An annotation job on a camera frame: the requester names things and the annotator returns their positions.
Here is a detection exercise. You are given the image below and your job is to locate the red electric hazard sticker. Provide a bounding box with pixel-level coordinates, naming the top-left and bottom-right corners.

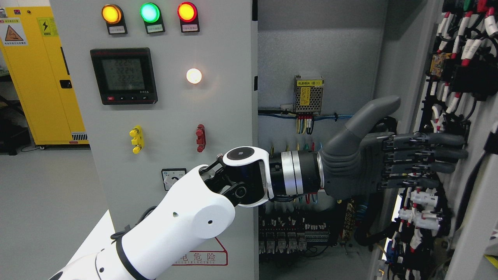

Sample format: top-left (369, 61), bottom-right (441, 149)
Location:
top-left (173, 237), bottom-right (229, 266)

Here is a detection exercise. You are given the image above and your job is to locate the red indicator lamp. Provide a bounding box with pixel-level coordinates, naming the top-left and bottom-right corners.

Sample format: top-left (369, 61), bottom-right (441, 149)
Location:
top-left (177, 2), bottom-right (200, 33)

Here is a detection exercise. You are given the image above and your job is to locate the yellow safety cabinet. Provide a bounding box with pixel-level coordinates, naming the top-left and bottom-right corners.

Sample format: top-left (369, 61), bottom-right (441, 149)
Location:
top-left (1, 6), bottom-right (89, 146)

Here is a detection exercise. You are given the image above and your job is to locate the black white rotary switch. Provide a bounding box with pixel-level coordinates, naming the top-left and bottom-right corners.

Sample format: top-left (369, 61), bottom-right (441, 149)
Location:
top-left (161, 168), bottom-right (187, 192)

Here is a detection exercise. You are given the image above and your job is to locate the white indicator lamp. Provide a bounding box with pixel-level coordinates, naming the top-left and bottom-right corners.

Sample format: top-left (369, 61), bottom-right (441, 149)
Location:
top-left (186, 68), bottom-right (203, 84)

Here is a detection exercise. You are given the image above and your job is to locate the lower relay terminal row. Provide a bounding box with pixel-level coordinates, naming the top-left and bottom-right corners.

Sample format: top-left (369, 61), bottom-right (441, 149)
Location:
top-left (258, 201), bottom-right (346, 259)

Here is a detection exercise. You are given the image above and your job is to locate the grey cabinet door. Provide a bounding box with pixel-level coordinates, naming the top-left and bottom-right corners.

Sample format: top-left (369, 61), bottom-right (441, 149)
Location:
top-left (379, 0), bottom-right (498, 280)
top-left (50, 0), bottom-right (258, 280)

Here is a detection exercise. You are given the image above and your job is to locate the red terminal post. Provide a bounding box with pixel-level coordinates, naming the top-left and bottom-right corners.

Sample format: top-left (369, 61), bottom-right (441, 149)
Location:
top-left (195, 124), bottom-right (206, 153)

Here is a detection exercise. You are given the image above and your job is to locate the yellow indicator lamp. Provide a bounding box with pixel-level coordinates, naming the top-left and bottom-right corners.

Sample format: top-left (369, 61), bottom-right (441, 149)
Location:
top-left (101, 4), bottom-right (128, 35)

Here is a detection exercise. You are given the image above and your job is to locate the black digital power meter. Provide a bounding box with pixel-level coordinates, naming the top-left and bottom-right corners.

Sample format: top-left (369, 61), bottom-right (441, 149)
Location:
top-left (89, 47), bottom-right (158, 106)

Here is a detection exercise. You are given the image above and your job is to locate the metal mesh power supply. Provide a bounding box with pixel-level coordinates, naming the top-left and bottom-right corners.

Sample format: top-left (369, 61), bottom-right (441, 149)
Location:
top-left (293, 75), bottom-right (325, 116)

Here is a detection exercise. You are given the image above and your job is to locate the yellow terminal post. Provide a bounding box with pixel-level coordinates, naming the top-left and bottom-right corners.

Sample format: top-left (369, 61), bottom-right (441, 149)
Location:
top-left (129, 125), bottom-right (145, 154)

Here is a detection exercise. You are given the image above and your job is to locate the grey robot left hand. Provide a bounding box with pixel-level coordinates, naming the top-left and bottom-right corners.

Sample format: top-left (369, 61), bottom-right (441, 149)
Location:
top-left (319, 95), bottom-right (468, 199)

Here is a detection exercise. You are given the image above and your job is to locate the green indicator lamp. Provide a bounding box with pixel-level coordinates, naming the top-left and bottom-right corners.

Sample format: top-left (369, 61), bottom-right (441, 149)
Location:
top-left (139, 2), bottom-right (165, 34)

